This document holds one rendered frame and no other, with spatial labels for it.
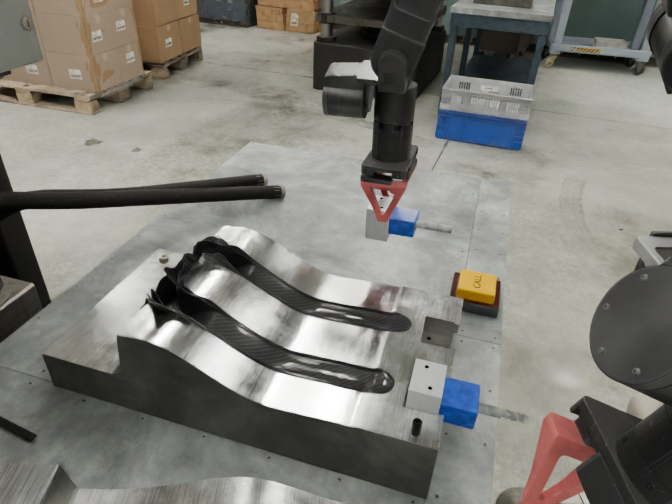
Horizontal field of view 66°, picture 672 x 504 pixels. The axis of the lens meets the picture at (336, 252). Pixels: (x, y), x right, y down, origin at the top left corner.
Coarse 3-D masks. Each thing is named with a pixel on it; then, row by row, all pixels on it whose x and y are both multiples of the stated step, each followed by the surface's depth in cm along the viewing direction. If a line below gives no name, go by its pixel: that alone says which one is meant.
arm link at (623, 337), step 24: (624, 288) 25; (648, 288) 23; (600, 312) 25; (624, 312) 24; (648, 312) 23; (600, 336) 25; (624, 336) 24; (648, 336) 22; (600, 360) 24; (624, 360) 23; (648, 360) 22; (624, 384) 23; (648, 384) 22
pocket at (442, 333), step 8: (432, 320) 70; (440, 320) 69; (424, 328) 71; (432, 328) 70; (440, 328) 70; (448, 328) 69; (456, 328) 69; (424, 336) 70; (432, 336) 70; (440, 336) 70; (448, 336) 70; (456, 336) 69; (432, 344) 69; (440, 344) 69; (448, 344) 69
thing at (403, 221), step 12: (384, 204) 80; (372, 216) 80; (396, 216) 80; (408, 216) 80; (372, 228) 81; (384, 228) 80; (396, 228) 80; (408, 228) 79; (432, 228) 80; (444, 228) 79; (384, 240) 81
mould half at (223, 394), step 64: (256, 256) 74; (128, 320) 71; (256, 320) 66; (320, 320) 69; (448, 320) 69; (64, 384) 68; (128, 384) 63; (192, 384) 59; (256, 384) 59; (320, 384) 59; (320, 448) 58; (384, 448) 55
